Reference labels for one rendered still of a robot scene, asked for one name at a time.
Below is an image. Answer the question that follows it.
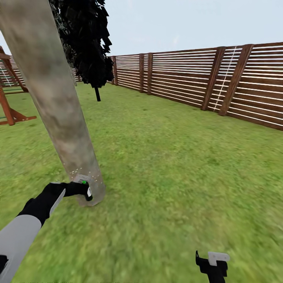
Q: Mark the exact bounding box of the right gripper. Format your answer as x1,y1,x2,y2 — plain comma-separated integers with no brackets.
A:
196,251,227,277

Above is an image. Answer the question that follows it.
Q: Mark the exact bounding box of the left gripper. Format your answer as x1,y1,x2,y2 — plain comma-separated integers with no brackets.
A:
71,182,89,196

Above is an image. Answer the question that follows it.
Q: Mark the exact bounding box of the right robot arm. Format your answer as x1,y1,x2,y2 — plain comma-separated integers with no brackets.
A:
196,251,230,283

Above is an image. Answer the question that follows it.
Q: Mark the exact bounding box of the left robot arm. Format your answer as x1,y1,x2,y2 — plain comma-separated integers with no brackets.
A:
0,174,93,283

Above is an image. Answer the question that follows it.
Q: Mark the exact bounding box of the pesticide atomizer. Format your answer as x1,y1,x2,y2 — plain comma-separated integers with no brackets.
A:
85,74,283,201

